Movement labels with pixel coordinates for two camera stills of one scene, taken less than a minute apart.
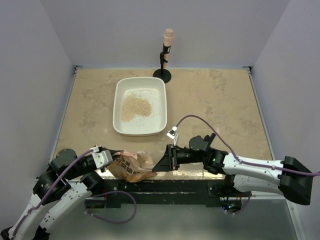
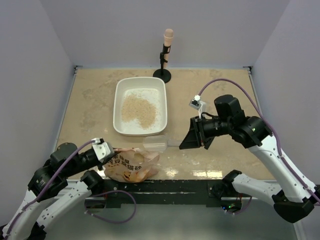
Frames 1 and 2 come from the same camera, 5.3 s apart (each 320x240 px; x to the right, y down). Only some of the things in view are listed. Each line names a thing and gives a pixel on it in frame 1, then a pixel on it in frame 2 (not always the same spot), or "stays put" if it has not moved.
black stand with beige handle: x=168 y=35 stays put
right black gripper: x=169 y=161 to x=196 y=136
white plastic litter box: x=139 y=106 stays put
